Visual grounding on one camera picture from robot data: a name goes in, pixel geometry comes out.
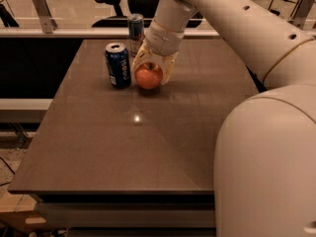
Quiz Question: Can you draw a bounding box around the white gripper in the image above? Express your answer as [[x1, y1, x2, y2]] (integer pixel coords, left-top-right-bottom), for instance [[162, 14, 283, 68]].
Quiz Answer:
[[131, 21, 184, 85]]

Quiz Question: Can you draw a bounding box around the red apple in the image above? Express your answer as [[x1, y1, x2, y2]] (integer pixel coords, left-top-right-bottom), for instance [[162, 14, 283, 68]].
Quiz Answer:
[[135, 62, 163, 90]]

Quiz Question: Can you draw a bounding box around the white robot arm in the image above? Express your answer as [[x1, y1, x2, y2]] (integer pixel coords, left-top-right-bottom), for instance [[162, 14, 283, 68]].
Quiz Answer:
[[135, 0, 316, 237]]

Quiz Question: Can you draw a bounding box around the red bull can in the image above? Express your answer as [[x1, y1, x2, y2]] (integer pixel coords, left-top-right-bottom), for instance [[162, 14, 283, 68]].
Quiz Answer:
[[127, 13, 144, 56]]

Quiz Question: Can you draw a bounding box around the blue pepsi can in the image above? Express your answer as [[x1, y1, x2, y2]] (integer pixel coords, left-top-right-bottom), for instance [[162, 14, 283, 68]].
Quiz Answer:
[[105, 42, 131, 89]]

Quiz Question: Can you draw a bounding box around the black office chair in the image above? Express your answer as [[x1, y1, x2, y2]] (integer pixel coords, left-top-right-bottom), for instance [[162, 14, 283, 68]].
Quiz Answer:
[[91, 0, 203, 29]]

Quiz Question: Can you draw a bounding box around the cardboard box under table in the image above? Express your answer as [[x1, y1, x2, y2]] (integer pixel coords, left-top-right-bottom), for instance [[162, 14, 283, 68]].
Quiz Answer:
[[0, 192, 51, 234]]

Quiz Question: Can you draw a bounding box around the left metal glass bracket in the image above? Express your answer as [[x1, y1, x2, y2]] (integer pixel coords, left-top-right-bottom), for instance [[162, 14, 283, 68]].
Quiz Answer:
[[32, 0, 57, 34]]

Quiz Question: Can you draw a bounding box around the metal glass bracket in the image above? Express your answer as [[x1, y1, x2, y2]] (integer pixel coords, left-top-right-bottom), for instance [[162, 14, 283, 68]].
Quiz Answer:
[[291, 0, 315, 29], [32, 0, 57, 34]]

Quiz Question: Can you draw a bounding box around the right metal glass bracket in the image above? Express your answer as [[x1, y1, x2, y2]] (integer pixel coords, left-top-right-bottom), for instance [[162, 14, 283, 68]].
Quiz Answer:
[[291, 0, 315, 29]]

